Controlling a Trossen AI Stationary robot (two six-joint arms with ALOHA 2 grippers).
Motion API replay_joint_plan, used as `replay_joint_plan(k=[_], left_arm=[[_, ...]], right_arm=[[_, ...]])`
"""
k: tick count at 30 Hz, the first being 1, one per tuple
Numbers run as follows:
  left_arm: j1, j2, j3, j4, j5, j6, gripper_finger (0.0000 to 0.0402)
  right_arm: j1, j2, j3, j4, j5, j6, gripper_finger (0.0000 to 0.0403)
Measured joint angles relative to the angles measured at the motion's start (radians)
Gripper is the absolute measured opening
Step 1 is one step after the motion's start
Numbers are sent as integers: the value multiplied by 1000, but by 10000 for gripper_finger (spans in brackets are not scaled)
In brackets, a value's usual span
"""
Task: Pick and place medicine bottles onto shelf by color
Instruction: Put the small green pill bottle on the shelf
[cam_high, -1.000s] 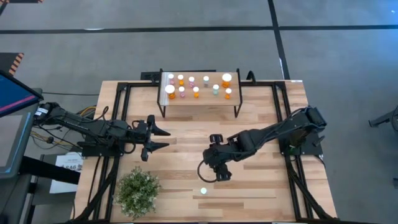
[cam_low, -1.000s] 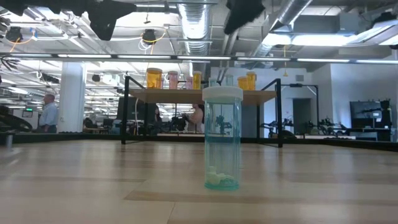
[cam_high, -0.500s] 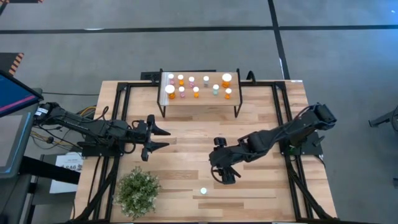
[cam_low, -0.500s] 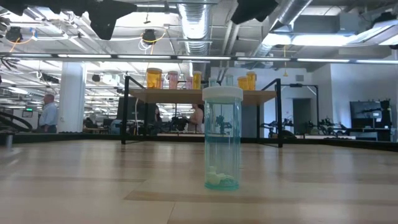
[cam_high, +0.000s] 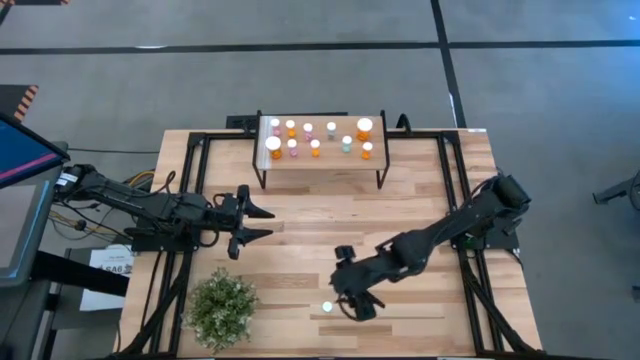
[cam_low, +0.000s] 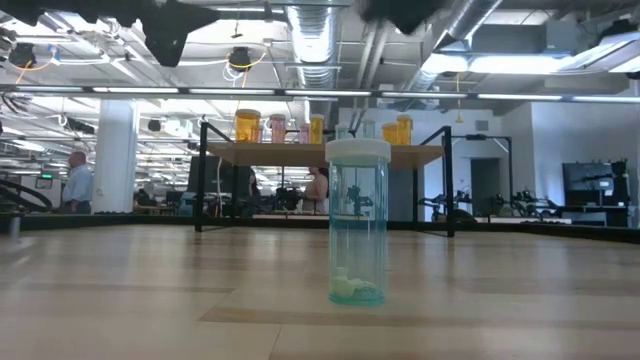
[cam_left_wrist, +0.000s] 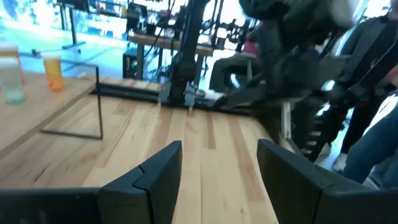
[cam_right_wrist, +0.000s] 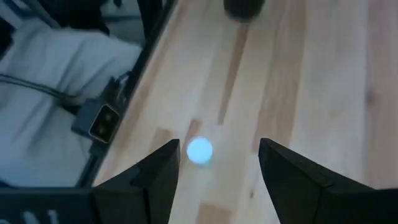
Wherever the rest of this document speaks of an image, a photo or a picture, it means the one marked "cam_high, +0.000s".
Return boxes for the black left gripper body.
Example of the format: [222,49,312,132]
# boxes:
[218,184,252,261]

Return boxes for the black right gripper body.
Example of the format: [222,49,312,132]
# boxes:
[328,244,397,300]

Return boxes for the large orange medicine bottle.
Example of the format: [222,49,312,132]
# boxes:
[264,135,284,161]
[356,117,374,143]

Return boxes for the green potted plant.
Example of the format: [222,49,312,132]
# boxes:
[182,267,261,355]

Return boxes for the black power strip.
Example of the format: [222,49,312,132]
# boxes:
[225,114,261,132]

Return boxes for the white paper sheet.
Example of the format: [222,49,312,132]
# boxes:
[78,243,137,313]

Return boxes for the grey panel blue edge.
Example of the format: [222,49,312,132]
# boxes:
[0,179,55,290]

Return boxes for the blue screen monitor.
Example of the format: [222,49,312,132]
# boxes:
[0,113,70,190]

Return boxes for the black box hazard stripes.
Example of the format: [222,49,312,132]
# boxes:
[0,83,40,124]

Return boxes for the black stand leg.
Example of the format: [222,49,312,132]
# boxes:
[592,168,640,212]

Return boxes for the black metal rig frame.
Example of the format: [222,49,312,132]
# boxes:
[114,128,546,360]

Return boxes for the wooden shelf black metal frame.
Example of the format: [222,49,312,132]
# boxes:
[251,109,392,191]

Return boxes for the yellow cable bundle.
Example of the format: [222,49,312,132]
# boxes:
[48,168,157,237]

